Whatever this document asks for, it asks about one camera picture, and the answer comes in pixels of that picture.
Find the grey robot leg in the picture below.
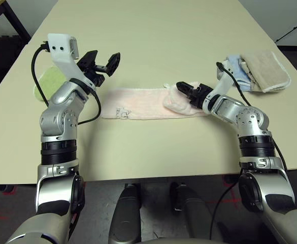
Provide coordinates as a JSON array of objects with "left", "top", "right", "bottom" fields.
[
  {"left": 108, "top": 183, "right": 142, "bottom": 244},
  {"left": 170, "top": 181, "right": 215, "bottom": 241}
]

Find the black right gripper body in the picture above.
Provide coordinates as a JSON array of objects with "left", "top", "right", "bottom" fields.
[{"left": 188, "top": 83, "right": 214, "bottom": 108}]

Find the wooden side table black frame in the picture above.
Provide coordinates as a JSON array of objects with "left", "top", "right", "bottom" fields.
[{"left": 0, "top": 0, "right": 32, "bottom": 47}]

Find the black foam floor mat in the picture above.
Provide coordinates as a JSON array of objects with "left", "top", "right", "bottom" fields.
[{"left": 0, "top": 35, "right": 28, "bottom": 104}]

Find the blue folded towel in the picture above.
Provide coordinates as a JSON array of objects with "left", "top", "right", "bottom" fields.
[{"left": 223, "top": 54, "right": 253, "bottom": 92}]

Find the green folded towel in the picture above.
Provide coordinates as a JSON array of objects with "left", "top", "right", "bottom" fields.
[{"left": 34, "top": 66, "right": 67, "bottom": 102}]

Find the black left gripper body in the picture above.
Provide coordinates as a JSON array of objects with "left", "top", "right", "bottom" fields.
[{"left": 80, "top": 64, "right": 110, "bottom": 87}]

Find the beige folded towel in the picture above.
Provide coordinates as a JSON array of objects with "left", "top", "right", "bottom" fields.
[{"left": 239, "top": 49, "right": 292, "bottom": 94}]

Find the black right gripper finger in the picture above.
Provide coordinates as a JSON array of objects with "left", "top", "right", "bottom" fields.
[
  {"left": 176, "top": 81, "right": 197, "bottom": 90},
  {"left": 179, "top": 88, "right": 195, "bottom": 99}
]

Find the pink towel with print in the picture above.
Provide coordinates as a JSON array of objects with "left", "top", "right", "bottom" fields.
[{"left": 101, "top": 80, "right": 210, "bottom": 121}]

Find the black tripod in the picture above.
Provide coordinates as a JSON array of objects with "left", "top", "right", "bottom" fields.
[{"left": 275, "top": 17, "right": 297, "bottom": 48}]

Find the black table foot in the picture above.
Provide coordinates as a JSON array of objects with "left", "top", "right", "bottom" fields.
[{"left": 222, "top": 174, "right": 241, "bottom": 186}]

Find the grey robot left leg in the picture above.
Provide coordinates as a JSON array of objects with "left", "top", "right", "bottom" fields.
[{"left": 108, "top": 183, "right": 142, "bottom": 244}]

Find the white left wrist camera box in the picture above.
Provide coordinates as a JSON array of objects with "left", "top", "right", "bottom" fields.
[{"left": 46, "top": 33, "right": 97, "bottom": 90}]

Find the grey robot right leg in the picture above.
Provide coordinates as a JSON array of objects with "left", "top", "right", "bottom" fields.
[{"left": 170, "top": 181, "right": 215, "bottom": 241}]

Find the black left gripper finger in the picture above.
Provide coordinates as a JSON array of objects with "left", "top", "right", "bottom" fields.
[
  {"left": 76, "top": 50, "right": 99, "bottom": 71},
  {"left": 105, "top": 51, "right": 121, "bottom": 77}
]

